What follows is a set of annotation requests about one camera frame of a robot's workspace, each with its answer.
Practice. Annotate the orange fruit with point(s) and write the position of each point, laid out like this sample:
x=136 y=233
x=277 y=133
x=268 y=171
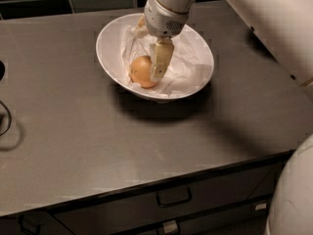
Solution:
x=140 y=72

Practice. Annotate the dark left cabinet front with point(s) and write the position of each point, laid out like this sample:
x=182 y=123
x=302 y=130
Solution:
x=32 y=223

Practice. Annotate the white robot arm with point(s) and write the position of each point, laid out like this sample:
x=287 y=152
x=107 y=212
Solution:
x=285 y=27

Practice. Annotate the dark lower drawer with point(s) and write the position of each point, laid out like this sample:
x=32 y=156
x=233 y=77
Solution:
x=201 y=221

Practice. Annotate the dark drawer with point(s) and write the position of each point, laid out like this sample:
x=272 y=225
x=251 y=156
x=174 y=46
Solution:
x=210 y=189
x=201 y=221

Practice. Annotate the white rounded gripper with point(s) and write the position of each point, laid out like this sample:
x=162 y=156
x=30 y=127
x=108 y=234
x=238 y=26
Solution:
x=161 y=21

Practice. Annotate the white ceramic bowl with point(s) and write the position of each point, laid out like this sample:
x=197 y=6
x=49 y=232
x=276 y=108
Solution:
x=108 y=49

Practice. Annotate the dark upper drawer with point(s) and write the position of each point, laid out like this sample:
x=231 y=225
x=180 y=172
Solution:
x=210 y=189

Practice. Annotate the black drawer handle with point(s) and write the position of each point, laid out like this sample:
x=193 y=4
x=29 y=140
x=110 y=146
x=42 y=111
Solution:
x=172 y=197

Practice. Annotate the black round object left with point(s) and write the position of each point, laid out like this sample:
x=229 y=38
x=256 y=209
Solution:
x=2 y=70

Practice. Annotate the white paper napkin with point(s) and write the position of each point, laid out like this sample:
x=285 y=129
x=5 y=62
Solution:
x=189 y=71

